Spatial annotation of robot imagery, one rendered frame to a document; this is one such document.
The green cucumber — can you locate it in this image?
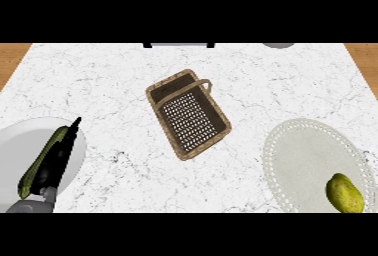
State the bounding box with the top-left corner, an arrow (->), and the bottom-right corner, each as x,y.
16,125 -> 69,200

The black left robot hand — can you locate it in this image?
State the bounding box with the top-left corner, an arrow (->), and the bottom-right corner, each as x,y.
31,116 -> 82,196

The yellow-green pear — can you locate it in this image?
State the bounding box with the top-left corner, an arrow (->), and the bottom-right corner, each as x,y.
324,172 -> 366,214

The brown wicker basket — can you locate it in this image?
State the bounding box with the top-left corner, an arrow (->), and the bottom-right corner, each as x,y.
144,68 -> 233,162

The white round plate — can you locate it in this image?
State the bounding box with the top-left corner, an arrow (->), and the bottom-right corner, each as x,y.
0,116 -> 88,214

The black and grey appliance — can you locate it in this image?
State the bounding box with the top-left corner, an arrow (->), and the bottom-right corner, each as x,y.
141,42 -> 217,49

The grey round object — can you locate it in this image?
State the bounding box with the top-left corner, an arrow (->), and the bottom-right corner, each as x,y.
261,42 -> 296,50

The white lace placemat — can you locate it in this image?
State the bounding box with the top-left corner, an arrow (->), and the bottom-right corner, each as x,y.
261,117 -> 378,214

